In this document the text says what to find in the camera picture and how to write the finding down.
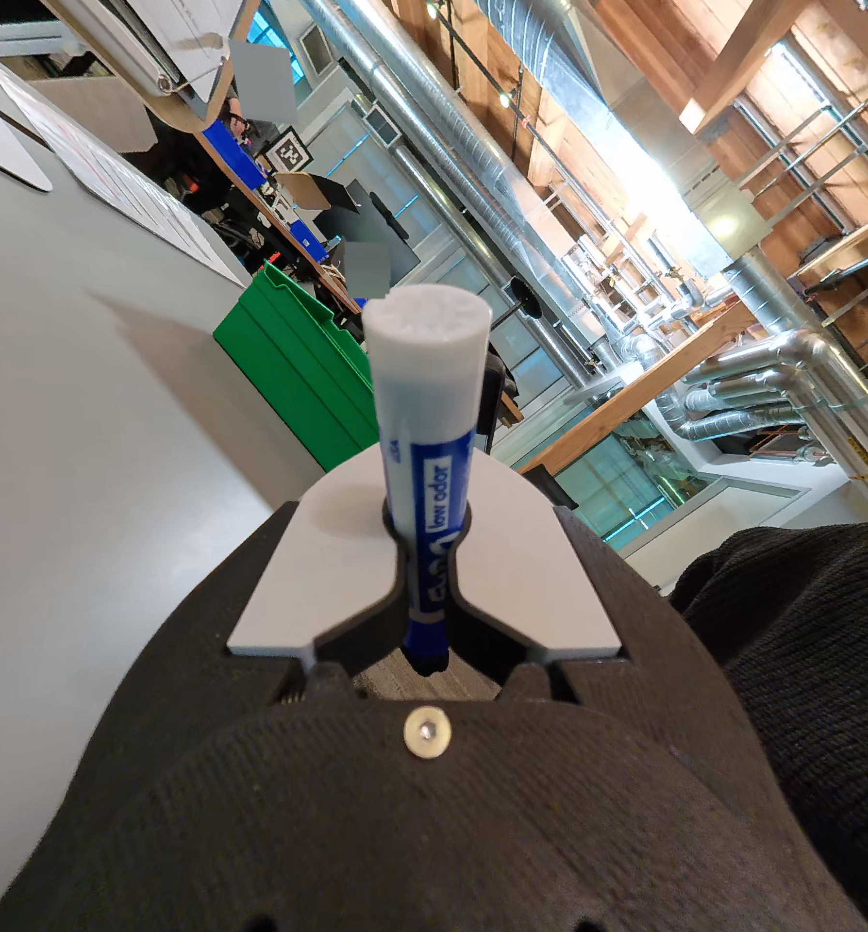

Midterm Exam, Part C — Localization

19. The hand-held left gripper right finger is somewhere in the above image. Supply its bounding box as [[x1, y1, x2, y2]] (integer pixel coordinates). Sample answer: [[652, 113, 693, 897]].
[[454, 450, 624, 667]]

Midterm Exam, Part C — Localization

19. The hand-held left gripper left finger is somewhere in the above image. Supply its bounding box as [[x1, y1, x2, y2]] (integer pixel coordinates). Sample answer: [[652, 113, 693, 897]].
[[226, 446, 409, 667]]

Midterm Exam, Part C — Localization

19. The green plastic bin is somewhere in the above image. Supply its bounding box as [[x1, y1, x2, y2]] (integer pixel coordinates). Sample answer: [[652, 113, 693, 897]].
[[212, 262, 382, 473]]

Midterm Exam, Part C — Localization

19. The blue dry erase marker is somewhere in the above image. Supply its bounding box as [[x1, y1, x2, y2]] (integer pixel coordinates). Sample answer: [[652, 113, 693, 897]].
[[361, 284, 493, 674]]

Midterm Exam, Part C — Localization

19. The grey desk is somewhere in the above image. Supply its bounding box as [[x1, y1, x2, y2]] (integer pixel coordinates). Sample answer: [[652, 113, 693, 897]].
[[0, 131, 326, 911]]

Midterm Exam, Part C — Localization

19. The black tablet screen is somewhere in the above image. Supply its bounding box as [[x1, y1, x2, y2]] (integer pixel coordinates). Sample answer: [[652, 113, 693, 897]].
[[475, 354, 515, 454]]

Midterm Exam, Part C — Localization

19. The wooden ceiling beam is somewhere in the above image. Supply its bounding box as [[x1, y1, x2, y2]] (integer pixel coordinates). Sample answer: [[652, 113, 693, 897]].
[[517, 302, 759, 474]]

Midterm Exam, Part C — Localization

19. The person's black sweater torso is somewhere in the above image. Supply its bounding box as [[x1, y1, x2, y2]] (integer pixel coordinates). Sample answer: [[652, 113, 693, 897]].
[[669, 523, 868, 932]]

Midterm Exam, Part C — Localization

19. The framed marker tag sign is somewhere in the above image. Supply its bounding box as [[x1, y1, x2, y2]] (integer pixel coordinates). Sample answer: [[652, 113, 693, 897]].
[[267, 127, 313, 176]]

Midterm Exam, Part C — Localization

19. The blue plastic bin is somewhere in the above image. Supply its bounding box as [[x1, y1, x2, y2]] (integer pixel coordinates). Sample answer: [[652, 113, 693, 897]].
[[201, 120, 269, 189]]

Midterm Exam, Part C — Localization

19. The laminated paper sheet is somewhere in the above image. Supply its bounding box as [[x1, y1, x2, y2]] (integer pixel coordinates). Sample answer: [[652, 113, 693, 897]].
[[0, 57, 247, 288]]

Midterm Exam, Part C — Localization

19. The wooden divider panel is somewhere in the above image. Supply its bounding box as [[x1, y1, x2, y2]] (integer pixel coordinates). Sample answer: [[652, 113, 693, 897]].
[[41, 0, 262, 133]]

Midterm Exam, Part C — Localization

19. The long silver ventilation duct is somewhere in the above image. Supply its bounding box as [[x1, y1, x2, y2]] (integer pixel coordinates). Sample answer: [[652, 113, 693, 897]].
[[299, 0, 610, 380]]

